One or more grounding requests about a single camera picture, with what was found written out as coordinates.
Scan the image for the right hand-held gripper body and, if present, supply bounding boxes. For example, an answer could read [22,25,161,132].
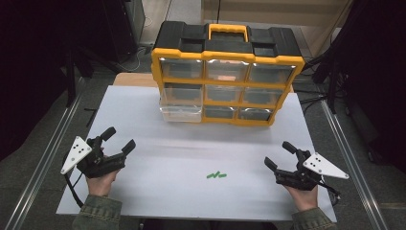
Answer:
[273,149,350,192]

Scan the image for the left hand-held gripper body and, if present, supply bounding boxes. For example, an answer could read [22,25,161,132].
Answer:
[60,135,127,179]

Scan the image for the large clear plastic drawer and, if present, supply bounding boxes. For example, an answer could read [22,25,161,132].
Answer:
[159,104,203,124]

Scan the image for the yellow black organizer cabinet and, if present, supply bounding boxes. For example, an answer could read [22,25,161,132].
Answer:
[150,20,305,127]

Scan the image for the person's right hand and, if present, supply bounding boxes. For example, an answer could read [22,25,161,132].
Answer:
[283,183,320,213]

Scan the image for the person's left hand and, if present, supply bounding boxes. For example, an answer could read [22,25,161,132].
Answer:
[85,169,121,197]

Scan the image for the black hex key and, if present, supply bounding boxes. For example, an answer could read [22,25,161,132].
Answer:
[83,107,98,128]

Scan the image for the white table board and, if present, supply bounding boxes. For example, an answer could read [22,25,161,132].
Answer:
[56,84,338,223]

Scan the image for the black stand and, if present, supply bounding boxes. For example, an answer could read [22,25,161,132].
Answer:
[312,52,350,115]
[64,44,94,108]

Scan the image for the set of small clear bins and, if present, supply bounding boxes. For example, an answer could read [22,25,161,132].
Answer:
[160,57,297,122]

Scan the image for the black computer tower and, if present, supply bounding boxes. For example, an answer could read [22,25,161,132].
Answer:
[104,0,147,63]

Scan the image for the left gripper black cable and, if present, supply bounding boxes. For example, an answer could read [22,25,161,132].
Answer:
[63,172,84,209]

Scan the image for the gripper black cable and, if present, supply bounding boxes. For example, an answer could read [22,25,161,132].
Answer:
[63,172,84,209]
[317,178,342,206]

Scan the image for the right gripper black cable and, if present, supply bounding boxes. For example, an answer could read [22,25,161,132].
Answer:
[317,178,342,206]

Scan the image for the black floor cables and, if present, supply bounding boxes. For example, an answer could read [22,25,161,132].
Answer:
[299,54,329,111]

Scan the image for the aluminium floor rail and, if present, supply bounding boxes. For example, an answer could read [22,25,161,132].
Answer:
[4,92,82,230]
[320,100,389,230]

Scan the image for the white floor cable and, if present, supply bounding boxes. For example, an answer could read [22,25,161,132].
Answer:
[125,46,147,73]

